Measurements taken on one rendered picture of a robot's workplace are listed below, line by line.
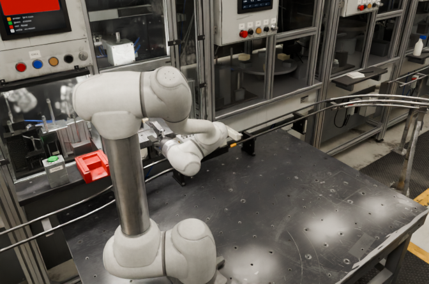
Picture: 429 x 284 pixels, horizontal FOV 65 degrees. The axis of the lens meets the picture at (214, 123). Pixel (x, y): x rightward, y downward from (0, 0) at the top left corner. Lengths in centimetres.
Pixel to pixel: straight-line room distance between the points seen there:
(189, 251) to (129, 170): 36
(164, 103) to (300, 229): 97
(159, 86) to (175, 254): 61
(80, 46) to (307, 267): 131
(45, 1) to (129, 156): 73
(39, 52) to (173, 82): 77
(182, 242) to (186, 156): 37
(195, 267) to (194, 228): 13
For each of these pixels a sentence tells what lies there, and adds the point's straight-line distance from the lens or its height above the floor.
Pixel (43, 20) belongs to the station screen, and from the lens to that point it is 149.
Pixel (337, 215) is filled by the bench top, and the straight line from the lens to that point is 176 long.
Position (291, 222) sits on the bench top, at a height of 68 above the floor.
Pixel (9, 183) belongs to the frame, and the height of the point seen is 92.
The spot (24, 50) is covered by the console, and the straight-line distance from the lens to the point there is 152.
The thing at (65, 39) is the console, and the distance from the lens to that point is 154.
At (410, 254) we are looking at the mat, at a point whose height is 1.
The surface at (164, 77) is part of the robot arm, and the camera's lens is 89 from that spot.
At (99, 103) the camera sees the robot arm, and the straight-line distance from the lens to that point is 94.
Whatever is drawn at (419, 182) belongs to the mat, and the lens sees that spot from 339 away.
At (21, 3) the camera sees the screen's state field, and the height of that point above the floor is 165.
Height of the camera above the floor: 182
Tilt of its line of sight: 28 degrees down
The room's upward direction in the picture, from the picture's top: 1 degrees counter-clockwise
